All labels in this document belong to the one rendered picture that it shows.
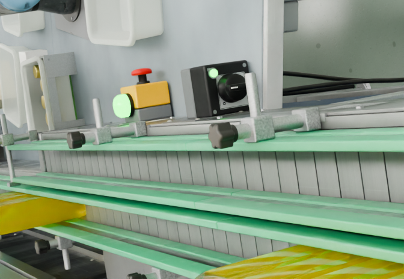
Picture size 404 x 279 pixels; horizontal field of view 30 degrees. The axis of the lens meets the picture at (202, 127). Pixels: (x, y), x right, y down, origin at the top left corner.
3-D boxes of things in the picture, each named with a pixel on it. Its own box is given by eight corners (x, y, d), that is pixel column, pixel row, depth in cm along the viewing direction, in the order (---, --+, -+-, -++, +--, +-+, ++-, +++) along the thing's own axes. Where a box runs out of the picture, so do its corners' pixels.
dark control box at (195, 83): (231, 112, 125) (186, 119, 120) (223, 64, 124) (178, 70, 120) (258, 109, 117) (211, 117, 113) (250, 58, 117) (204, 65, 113)
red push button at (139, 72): (130, 88, 144) (127, 70, 144) (148, 85, 146) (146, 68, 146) (138, 86, 141) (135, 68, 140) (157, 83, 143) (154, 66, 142)
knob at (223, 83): (244, 100, 116) (256, 99, 113) (219, 104, 114) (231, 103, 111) (240, 71, 116) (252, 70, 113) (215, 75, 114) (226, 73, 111)
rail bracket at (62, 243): (101, 258, 153) (38, 274, 147) (96, 225, 153) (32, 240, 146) (109, 260, 150) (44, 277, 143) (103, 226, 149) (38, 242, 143)
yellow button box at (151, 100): (159, 118, 149) (124, 123, 145) (153, 80, 148) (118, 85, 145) (175, 116, 142) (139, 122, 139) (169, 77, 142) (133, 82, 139)
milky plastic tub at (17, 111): (31, 112, 229) (2, 116, 225) (25, 38, 223) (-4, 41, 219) (50, 125, 215) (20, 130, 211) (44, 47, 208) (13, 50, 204)
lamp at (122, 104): (126, 117, 144) (112, 119, 142) (122, 94, 144) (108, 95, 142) (136, 116, 140) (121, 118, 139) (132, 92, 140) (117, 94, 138)
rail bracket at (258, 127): (307, 130, 86) (206, 150, 80) (297, 66, 86) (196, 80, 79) (329, 128, 83) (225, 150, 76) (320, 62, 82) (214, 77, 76)
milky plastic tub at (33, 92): (64, 142, 201) (32, 147, 197) (50, 58, 200) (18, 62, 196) (86, 141, 186) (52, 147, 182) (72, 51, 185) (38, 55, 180)
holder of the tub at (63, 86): (68, 161, 201) (40, 166, 198) (52, 59, 200) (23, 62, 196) (91, 162, 186) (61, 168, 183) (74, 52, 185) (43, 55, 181)
